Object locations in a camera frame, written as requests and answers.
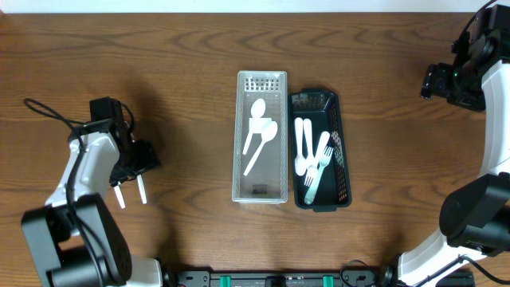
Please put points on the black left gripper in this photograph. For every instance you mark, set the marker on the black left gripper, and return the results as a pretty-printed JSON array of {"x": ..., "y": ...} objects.
[{"x": 147, "y": 159}]

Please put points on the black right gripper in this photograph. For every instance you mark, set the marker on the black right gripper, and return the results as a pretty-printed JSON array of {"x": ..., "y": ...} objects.
[{"x": 437, "y": 79}]

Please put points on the white plastic utensil handle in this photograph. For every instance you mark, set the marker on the white plastic utensil handle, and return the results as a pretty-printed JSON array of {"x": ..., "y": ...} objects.
[{"x": 257, "y": 111}]

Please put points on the white plastic spoon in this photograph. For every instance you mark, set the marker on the white plastic spoon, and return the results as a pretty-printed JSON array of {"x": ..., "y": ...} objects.
[
  {"x": 268, "y": 133},
  {"x": 300, "y": 161}
]

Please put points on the white plastic fork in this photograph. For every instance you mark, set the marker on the white plastic fork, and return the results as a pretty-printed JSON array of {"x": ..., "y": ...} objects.
[
  {"x": 308, "y": 140},
  {"x": 313, "y": 169}
]

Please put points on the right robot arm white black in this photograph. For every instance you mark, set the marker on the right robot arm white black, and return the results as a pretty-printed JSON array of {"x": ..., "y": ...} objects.
[{"x": 474, "y": 219}]

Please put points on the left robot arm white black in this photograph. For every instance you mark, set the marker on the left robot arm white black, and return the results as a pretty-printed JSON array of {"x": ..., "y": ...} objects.
[{"x": 73, "y": 239}]

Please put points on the dark green plastic basket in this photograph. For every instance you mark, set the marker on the dark green plastic basket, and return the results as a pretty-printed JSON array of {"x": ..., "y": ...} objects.
[{"x": 322, "y": 108}]

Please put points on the pale green plastic fork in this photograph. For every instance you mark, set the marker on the pale green plastic fork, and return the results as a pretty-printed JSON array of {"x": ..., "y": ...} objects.
[{"x": 324, "y": 161}]

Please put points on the clear plastic basket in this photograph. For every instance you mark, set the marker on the clear plastic basket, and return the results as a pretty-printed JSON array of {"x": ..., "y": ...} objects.
[{"x": 267, "y": 182}]

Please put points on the black rail with equipment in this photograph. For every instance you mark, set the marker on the black rail with equipment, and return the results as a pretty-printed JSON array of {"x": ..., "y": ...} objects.
[{"x": 351, "y": 275}]

